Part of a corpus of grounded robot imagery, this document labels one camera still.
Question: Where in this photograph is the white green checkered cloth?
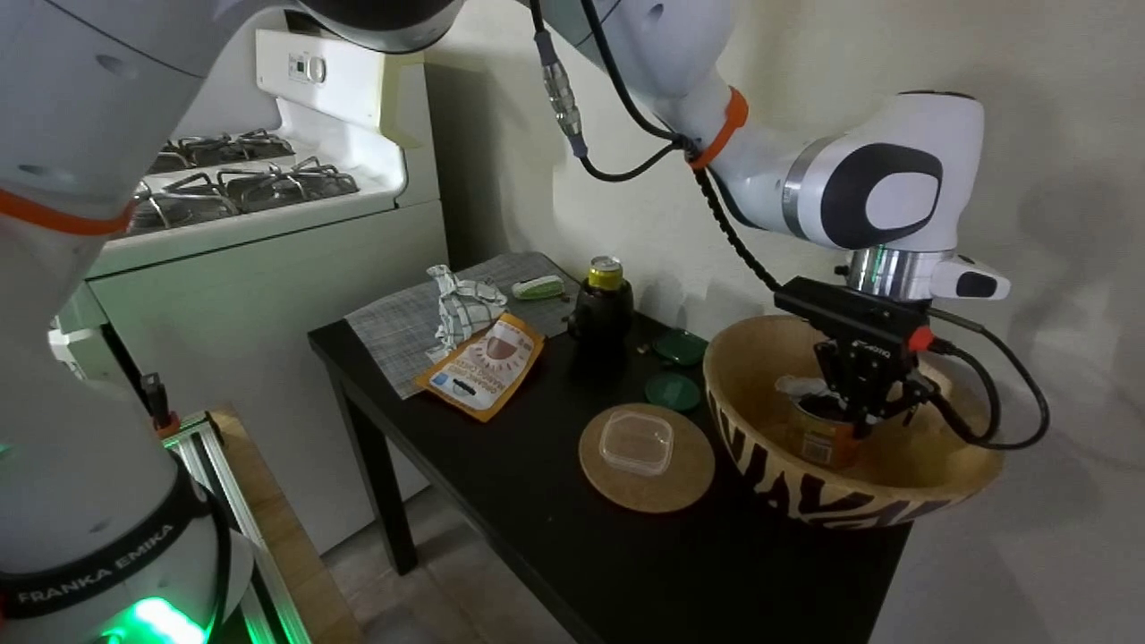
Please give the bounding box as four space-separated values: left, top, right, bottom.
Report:
427 266 508 361

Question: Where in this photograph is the white green scrub brush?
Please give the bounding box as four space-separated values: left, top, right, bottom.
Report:
508 276 564 300

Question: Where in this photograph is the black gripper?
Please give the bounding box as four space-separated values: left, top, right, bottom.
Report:
775 280 934 412

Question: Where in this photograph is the white stove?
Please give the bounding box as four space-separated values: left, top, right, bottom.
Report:
58 28 448 551

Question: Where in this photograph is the dark bottle with yellow cap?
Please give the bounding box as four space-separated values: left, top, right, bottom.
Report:
571 254 632 367

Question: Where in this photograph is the grey woven placemat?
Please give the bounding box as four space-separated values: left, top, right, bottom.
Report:
348 250 579 402

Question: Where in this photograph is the orange dried mango pouch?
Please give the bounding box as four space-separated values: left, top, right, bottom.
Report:
419 316 543 421

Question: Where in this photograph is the green glass dish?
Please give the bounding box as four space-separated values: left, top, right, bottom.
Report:
638 328 703 412

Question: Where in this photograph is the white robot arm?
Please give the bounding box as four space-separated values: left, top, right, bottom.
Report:
0 0 1007 644

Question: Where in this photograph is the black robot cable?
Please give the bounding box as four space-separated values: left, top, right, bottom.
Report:
523 0 1056 454

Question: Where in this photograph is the zebra pattern wooden bowl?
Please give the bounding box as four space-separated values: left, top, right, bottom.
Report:
701 316 1003 530

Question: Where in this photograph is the black side table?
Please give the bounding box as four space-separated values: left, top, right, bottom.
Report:
312 316 906 644

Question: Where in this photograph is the clear plastic lid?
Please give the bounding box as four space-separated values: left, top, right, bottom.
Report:
597 412 677 477

